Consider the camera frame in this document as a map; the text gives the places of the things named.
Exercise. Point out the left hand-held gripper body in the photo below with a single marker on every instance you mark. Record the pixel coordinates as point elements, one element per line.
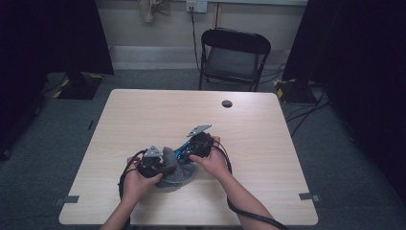
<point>152,151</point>

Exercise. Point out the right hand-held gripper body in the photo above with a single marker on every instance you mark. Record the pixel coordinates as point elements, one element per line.
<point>201,145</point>

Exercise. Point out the blue toy car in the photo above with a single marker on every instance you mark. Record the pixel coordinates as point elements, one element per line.
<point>182,152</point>

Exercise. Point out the grey fuzzy sock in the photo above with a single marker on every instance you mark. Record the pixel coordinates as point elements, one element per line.
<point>178,177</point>

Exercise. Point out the person's right hand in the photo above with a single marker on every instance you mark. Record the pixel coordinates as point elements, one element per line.
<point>215,164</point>

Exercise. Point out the person's left hand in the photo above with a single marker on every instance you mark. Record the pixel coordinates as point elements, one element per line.
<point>137,188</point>

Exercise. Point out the small black floor tape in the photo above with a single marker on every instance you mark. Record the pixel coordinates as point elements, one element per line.
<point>91,125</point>

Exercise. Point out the grey tape strip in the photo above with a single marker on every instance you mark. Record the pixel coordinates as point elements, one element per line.
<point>308,196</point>
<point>68,199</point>

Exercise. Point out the black stand base yellow tape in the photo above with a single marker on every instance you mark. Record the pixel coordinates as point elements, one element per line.
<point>293,92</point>

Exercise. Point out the black folding chair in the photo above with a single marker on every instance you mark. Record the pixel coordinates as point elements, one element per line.
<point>234,40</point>

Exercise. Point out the beige hanging cloth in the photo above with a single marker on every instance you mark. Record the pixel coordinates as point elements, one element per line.
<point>150,8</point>

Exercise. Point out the black curtain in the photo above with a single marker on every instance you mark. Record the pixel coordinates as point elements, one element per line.
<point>48,38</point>
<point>367,80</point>

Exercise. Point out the white wall outlet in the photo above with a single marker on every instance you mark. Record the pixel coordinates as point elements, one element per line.
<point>201,5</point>

